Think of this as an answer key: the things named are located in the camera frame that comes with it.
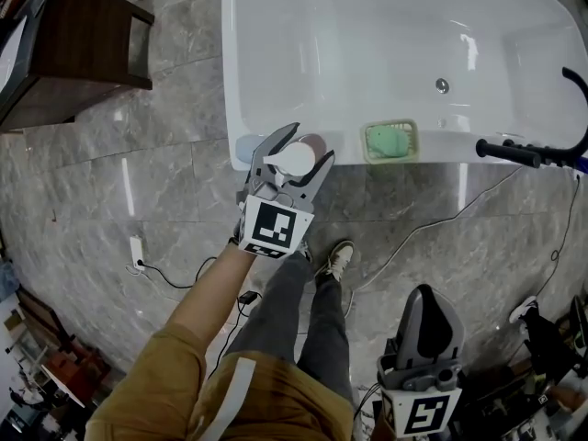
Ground white strap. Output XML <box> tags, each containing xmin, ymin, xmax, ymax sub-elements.
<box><xmin>199</xmin><ymin>357</ymin><xmax>257</xmax><ymax>441</ymax></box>

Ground white bathtub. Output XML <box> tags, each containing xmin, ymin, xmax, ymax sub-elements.
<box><xmin>221</xmin><ymin>0</ymin><xmax>588</xmax><ymax>173</ymax></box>

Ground white power strip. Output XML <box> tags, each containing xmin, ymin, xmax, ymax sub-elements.
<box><xmin>129</xmin><ymin>235</ymin><xmax>146</xmax><ymax>271</ymax></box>

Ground green soap dish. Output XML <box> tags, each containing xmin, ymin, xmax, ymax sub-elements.
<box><xmin>359</xmin><ymin>118</ymin><xmax>422</xmax><ymax>164</ymax></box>

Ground black bathtub faucet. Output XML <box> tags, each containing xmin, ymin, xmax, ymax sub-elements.
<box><xmin>475</xmin><ymin>66</ymin><xmax>588</xmax><ymax>170</ymax></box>

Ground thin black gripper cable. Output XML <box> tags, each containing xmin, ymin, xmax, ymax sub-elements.
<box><xmin>352</xmin><ymin>382</ymin><xmax>383</xmax><ymax>431</ymax></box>

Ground person's tan shirt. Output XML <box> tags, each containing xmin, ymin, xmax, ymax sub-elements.
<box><xmin>85</xmin><ymin>323</ymin><xmax>356</xmax><ymax>441</ymax></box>

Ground dark wooden vanity cabinet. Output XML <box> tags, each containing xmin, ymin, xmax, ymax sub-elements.
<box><xmin>0</xmin><ymin>0</ymin><xmax>155</xmax><ymax>133</ymax></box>

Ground reddish wooden furniture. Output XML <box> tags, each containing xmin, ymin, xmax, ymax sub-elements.
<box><xmin>17</xmin><ymin>287</ymin><xmax>114</xmax><ymax>408</ymax></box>

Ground long black cable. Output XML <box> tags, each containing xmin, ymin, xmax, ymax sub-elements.
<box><xmin>535</xmin><ymin>172</ymin><xmax>582</xmax><ymax>300</ymax></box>

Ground person's right shoe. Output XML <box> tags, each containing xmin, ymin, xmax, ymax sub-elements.
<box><xmin>314</xmin><ymin>240</ymin><xmax>356</xmax><ymax>285</ymax></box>

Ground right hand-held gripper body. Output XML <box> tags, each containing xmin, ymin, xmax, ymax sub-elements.
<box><xmin>376</xmin><ymin>354</ymin><xmax>464</xmax><ymax>439</ymax></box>

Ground person's grey trousers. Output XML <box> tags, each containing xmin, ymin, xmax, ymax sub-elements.
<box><xmin>223</xmin><ymin>250</ymin><xmax>354</xmax><ymax>406</ymax></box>

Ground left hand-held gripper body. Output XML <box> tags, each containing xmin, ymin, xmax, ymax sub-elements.
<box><xmin>236</xmin><ymin>172</ymin><xmax>318</xmax><ymax>260</ymax></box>

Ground person's right forearm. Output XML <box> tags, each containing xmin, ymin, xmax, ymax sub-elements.
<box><xmin>372</xmin><ymin>409</ymin><xmax>408</xmax><ymax>441</ymax></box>

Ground green soap bar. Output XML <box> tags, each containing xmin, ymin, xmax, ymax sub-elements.
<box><xmin>366</xmin><ymin>124</ymin><xmax>411</xmax><ymax>159</ymax></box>

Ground person's left forearm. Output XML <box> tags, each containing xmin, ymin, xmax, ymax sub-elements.
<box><xmin>163</xmin><ymin>241</ymin><xmax>259</xmax><ymax>342</ymax></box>

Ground black power cable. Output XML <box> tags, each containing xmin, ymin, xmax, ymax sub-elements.
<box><xmin>137</xmin><ymin>256</ymin><xmax>218</xmax><ymax>290</ymax></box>

